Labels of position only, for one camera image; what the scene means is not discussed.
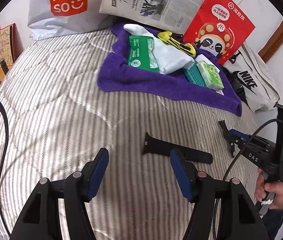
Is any person's right hand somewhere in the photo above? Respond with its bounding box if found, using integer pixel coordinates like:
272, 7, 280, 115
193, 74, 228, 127
254, 169, 283, 210

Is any green wet wipes pack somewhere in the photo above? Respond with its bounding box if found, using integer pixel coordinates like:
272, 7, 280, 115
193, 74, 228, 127
128, 35, 159, 73

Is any black watch strap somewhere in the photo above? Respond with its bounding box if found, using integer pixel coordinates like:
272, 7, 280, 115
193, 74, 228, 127
141, 132, 214, 165

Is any yellow black pouch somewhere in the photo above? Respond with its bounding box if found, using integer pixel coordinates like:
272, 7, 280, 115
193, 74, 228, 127
157, 31, 196, 58

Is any brown decorated box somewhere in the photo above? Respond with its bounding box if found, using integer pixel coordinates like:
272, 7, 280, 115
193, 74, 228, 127
0, 23, 16, 67

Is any teal knitted cloth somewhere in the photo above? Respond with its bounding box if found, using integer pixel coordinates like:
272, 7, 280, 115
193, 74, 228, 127
183, 64, 206, 88

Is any purple towel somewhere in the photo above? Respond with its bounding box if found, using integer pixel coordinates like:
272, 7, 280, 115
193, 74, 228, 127
97, 22, 242, 116

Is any red panda paper bag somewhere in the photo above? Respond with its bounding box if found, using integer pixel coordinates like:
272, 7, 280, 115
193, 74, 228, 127
183, 0, 255, 64

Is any white Nike waist bag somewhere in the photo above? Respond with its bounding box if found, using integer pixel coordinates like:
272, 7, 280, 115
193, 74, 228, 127
223, 42, 280, 112

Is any white glove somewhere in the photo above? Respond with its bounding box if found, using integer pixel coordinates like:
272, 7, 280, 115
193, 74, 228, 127
123, 23, 195, 74

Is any newspaper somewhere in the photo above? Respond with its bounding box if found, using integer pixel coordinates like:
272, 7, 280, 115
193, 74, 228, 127
100, 0, 204, 34

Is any white Miniso plastic bag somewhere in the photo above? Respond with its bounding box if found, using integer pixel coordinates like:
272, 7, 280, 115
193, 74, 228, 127
28, 0, 114, 40

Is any green tissue pack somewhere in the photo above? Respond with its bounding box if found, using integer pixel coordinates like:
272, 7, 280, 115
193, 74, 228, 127
197, 61, 224, 91

